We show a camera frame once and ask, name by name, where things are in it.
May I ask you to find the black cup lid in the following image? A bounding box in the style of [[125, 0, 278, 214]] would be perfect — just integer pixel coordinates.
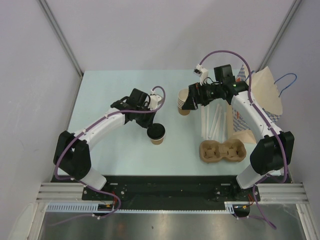
[[147, 123, 166, 140]]

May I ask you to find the stack of brown paper cups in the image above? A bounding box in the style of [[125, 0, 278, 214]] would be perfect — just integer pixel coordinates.
[[177, 88, 190, 116]]

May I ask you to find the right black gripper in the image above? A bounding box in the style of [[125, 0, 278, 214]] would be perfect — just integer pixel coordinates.
[[182, 80, 223, 110]]

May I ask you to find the white cable duct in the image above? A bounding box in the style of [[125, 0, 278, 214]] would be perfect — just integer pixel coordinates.
[[46, 202, 234, 215]]

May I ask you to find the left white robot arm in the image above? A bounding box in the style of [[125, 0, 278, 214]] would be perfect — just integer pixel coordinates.
[[53, 88, 166, 200]]

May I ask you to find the blue checkered paper bag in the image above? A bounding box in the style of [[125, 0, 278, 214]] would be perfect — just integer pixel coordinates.
[[226, 67, 283, 144]]

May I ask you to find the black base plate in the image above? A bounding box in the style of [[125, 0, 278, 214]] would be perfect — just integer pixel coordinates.
[[50, 174, 292, 204]]

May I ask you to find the brown cardboard cup carrier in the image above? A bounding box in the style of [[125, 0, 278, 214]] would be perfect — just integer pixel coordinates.
[[199, 139, 247, 163]]

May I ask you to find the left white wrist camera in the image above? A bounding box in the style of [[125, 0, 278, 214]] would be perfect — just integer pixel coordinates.
[[146, 90, 163, 110]]

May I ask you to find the single brown paper cup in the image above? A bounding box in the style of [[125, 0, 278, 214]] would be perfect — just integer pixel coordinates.
[[150, 135, 165, 145]]

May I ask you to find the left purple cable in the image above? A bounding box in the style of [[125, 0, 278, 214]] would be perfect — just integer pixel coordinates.
[[49, 85, 167, 227]]

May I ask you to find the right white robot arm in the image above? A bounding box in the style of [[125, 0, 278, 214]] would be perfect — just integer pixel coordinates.
[[182, 64, 295, 201]]

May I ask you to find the white wrapped straw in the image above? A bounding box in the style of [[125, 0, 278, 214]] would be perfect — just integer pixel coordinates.
[[211, 110, 227, 140], [200, 105, 205, 139], [205, 104, 210, 140], [208, 103, 221, 138]]

